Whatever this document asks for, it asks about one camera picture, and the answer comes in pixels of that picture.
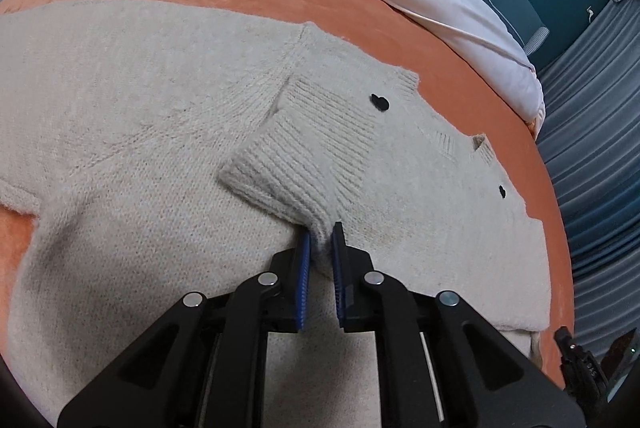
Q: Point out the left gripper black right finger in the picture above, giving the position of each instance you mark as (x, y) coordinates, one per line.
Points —
(440, 363)

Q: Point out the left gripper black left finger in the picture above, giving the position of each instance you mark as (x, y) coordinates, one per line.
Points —
(202, 363)

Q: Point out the blue grey curtain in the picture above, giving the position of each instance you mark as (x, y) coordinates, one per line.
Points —
(590, 145)

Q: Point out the orange velvet bed cover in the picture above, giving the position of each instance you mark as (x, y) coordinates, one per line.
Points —
(447, 83)

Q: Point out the beige knitted sweater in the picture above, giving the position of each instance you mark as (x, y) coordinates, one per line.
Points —
(166, 148)

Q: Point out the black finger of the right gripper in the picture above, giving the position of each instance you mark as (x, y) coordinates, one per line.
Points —
(620, 356)
(583, 377)

